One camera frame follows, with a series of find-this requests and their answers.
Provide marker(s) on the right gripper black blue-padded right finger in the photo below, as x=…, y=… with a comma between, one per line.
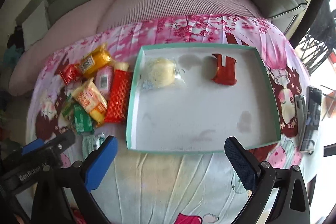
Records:
x=291, y=204

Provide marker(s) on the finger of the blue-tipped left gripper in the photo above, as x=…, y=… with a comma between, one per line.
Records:
x=32, y=146

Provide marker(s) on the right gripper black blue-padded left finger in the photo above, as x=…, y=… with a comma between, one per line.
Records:
x=50, y=204

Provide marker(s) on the dark green snack packet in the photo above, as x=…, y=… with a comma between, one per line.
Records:
x=82, y=121

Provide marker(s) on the cream yellow pastry packet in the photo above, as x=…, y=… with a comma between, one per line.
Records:
x=92, y=101

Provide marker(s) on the small red snack packet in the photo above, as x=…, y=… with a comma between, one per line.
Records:
x=71, y=73

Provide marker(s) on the large red patterned packet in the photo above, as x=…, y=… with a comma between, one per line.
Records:
x=116, y=111

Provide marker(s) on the pink barcode snack packet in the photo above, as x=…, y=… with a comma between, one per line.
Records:
x=103, y=80

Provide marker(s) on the yellow orange bread packet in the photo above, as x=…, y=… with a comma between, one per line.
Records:
x=94, y=61

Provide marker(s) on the pale jelly cup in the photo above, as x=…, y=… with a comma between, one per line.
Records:
x=121, y=66

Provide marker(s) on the small green white packet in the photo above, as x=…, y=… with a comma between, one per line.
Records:
x=68, y=108

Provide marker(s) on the green silver barcode packet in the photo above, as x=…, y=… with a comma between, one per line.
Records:
x=91, y=143

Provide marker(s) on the grey remote control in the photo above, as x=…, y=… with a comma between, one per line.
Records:
x=300, y=107

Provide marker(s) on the clear-wrapped pale round cake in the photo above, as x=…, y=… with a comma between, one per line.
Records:
x=161, y=72

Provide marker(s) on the dark red wrapped snack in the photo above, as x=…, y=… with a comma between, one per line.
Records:
x=225, y=74

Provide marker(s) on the teal-rimmed white tray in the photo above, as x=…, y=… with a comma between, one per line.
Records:
x=201, y=116

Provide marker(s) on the black metal rack outside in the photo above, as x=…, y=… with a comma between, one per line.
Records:
x=319, y=41

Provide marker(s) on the pink ribbed seat cover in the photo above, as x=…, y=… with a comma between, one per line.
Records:
x=100, y=15

